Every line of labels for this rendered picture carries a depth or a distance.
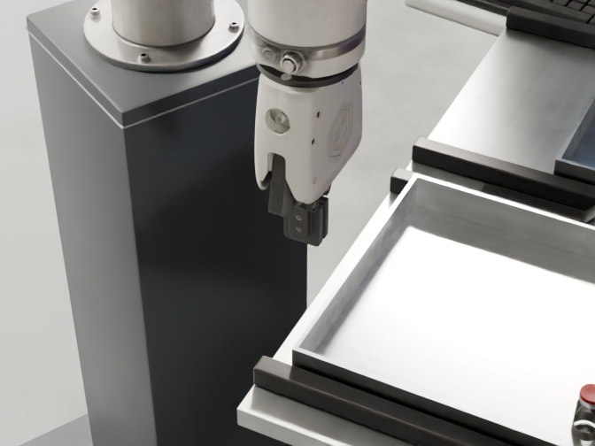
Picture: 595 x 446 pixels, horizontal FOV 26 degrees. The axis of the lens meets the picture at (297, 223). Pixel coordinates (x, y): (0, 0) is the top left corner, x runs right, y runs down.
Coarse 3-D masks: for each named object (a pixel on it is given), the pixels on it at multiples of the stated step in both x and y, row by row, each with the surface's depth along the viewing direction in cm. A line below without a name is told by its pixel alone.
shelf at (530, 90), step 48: (528, 48) 146; (576, 48) 146; (480, 96) 139; (528, 96) 139; (576, 96) 139; (480, 144) 132; (528, 144) 132; (288, 336) 111; (288, 432) 103; (336, 432) 103
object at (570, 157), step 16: (592, 96) 132; (592, 112) 134; (576, 128) 128; (592, 128) 134; (576, 144) 131; (592, 144) 132; (560, 160) 124; (576, 160) 130; (592, 160) 130; (560, 176) 125; (576, 176) 124; (592, 176) 124
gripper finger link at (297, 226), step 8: (296, 200) 98; (296, 208) 101; (304, 208) 100; (320, 208) 101; (288, 216) 103; (296, 216) 101; (304, 216) 101; (312, 216) 101; (320, 216) 101; (288, 224) 103; (296, 224) 102; (304, 224) 101; (312, 224) 102; (320, 224) 102; (288, 232) 104; (296, 232) 102; (304, 232) 102; (312, 232) 103; (320, 232) 102; (296, 240) 104; (304, 240) 102; (312, 240) 103; (320, 240) 103
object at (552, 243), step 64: (448, 192) 122; (384, 256) 119; (448, 256) 119; (512, 256) 119; (576, 256) 119; (320, 320) 108; (384, 320) 112; (448, 320) 112; (512, 320) 112; (576, 320) 112; (384, 384) 102; (448, 384) 106; (512, 384) 106; (576, 384) 106
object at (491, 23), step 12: (408, 0) 172; (420, 0) 170; (432, 0) 170; (444, 0) 169; (456, 0) 169; (432, 12) 170; (444, 12) 169; (456, 12) 168; (468, 12) 167; (480, 12) 167; (492, 12) 166; (468, 24) 168; (480, 24) 167; (492, 24) 166; (504, 24) 165
